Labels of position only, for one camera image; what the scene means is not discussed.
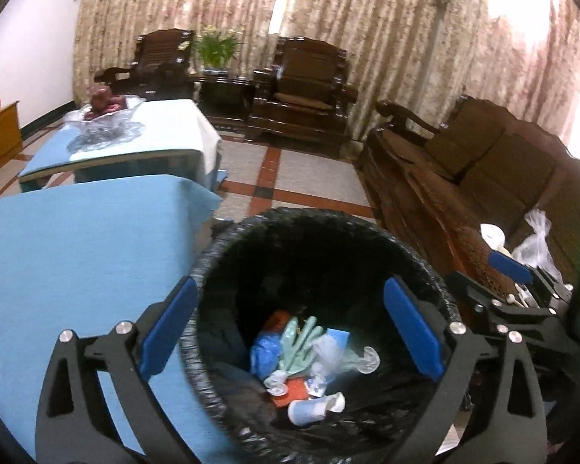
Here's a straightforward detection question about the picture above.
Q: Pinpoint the dark wooden side table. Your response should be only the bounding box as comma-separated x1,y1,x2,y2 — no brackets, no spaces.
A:
188,73,257,131

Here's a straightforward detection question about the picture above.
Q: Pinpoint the clear plastic cup lid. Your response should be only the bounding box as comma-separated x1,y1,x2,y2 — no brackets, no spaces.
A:
358,346,380,376
263,370,291,397

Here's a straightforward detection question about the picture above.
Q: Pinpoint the blue plastic cover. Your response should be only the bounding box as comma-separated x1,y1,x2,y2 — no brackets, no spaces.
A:
249,331,283,378

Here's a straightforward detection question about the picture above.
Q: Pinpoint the dark red fruit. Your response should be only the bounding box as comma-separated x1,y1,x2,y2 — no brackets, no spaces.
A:
87,84,129,119

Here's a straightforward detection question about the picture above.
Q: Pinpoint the clear plastic wrap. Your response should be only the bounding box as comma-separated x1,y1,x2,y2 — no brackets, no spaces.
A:
312,333,345,374

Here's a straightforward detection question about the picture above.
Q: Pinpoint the clear plastic bag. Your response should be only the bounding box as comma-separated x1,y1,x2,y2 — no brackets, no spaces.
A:
512,210,564,286

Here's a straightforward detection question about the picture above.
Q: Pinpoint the clear glass fruit bowl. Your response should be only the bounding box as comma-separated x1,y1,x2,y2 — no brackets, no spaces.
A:
64,96,146,152

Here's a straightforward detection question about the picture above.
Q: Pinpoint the white paper cup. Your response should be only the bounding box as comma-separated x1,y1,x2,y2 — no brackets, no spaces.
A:
287,391,346,427

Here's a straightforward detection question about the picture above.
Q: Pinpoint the red plastic wrapper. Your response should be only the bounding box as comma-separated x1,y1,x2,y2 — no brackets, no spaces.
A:
273,379,305,409

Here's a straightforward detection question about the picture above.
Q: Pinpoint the black lined trash bin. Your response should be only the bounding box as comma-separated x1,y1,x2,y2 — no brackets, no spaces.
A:
179,207,465,464

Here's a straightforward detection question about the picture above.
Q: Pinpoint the white bowl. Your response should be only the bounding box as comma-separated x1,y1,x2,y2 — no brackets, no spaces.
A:
479,223,507,252

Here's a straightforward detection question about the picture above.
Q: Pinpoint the beige patterned curtain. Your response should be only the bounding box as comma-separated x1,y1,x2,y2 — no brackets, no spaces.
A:
72,0,580,155

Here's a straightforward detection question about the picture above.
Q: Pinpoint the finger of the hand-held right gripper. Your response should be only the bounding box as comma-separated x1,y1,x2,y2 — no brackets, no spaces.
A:
445,271,577,351
488,251,575,305

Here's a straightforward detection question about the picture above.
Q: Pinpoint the coffee table with blue cloth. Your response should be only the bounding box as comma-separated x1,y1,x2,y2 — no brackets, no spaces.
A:
18,99,228,194

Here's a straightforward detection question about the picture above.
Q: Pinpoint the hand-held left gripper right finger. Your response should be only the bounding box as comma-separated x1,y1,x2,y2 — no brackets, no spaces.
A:
383,275,548,464

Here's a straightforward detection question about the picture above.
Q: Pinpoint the green potted plant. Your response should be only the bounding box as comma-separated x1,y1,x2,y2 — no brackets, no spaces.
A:
191,26,242,77

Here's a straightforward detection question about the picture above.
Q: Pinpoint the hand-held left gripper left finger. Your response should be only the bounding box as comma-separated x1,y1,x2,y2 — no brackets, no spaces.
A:
35,275,200,464

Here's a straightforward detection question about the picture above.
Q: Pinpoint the dark wooden sofa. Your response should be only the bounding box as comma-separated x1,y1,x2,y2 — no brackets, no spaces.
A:
358,94,580,300

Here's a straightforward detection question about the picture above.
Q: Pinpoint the cushioned dark wooden armchair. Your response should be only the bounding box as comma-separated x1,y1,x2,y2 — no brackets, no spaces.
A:
246,36,359,160

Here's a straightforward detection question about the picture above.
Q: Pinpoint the slatted dark wooden armchair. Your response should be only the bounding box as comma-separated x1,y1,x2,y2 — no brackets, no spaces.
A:
95,29,196,100

